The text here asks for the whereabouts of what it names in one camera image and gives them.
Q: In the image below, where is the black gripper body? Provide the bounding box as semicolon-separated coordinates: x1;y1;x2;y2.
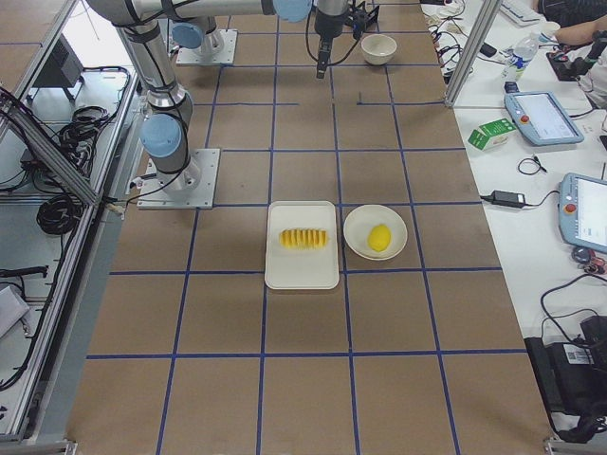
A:
314;10;340;49

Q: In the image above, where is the yellow spiral bread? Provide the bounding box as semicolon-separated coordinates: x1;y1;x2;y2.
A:
279;228;328;250

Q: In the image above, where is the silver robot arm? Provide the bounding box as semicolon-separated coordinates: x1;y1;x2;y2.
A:
171;16;221;54
88;1;349;195

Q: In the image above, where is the person forearm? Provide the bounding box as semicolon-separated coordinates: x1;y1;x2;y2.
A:
555;16;606;46

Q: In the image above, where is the cream round plate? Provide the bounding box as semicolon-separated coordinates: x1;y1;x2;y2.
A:
343;205;408;261

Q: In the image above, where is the cream bowl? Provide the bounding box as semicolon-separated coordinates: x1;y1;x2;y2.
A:
360;34;397;65

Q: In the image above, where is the green white carton box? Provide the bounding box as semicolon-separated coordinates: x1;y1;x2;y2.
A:
468;118;516;151

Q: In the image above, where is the yellow lemon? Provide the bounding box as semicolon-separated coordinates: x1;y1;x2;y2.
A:
367;224;392;252

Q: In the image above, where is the water bottle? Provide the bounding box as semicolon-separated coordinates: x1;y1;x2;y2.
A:
502;32;540;82

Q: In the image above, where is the cream rectangular tray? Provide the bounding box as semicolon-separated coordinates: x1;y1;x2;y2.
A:
265;201;340;290

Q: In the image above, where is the far blue teach pendant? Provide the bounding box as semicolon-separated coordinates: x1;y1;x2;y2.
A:
504;92;584;146

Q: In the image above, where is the blue teach pendant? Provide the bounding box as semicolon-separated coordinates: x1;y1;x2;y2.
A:
504;92;584;146
558;173;607;253

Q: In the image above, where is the black power adapter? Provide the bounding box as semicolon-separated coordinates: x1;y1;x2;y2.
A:
491;191;526;209

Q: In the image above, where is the near blue teach pendant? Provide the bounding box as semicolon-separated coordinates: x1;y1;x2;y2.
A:
558;173;607;253

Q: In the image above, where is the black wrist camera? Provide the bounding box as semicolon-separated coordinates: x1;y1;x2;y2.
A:
345;8;368;41

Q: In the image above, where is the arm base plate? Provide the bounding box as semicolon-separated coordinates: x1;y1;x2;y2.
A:
137;149;220;209
174;28;238;66

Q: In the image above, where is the aluminium frame post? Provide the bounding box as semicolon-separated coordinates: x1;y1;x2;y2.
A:
445;0;501;107

